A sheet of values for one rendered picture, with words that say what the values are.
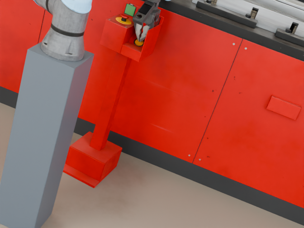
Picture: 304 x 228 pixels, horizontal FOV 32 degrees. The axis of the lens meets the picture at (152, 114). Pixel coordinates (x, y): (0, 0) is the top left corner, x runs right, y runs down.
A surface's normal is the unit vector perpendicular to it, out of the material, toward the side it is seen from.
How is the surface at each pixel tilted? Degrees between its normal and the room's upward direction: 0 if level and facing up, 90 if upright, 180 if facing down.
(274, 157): 90
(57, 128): 90
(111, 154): 0
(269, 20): 90
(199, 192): 0
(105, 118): 90
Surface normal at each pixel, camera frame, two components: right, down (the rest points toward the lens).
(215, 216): 0.29, -0.84
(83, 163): -0.37, 0.33
